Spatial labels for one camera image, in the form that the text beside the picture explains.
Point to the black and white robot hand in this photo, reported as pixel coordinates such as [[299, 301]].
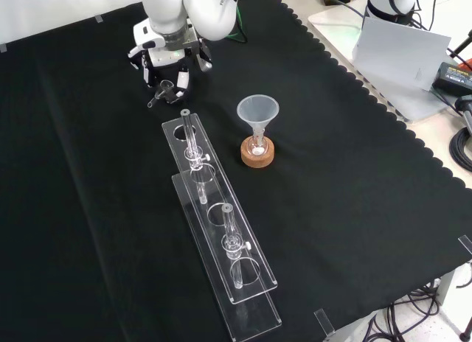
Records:
[[166, 58]]

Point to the translucent plastic funnel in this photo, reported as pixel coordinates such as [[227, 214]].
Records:
[[258, 110]]

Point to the clear acrylic funnel stand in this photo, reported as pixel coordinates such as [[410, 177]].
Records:
[[217, 224]]

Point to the grey tape piece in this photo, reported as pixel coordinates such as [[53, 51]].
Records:
[[99, 18], [3, 48]]

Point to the black table cloth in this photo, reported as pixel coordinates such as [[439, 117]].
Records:
[[110, 172]]

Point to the small round-bottom glass flask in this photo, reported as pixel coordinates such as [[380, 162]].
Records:
[[257, 148]]

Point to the grey standing card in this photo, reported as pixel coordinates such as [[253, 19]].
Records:
[[398, 51]]

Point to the pale base board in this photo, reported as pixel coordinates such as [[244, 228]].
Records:
[[413, 102]]

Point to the black power adapter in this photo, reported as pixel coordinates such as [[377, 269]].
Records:
[[455, 78]]

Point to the black and red tripod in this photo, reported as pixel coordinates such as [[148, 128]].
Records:
[[461, 49]]

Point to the clear cloth clip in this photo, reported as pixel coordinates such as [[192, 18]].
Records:
[[466, 244], [324, 323]]

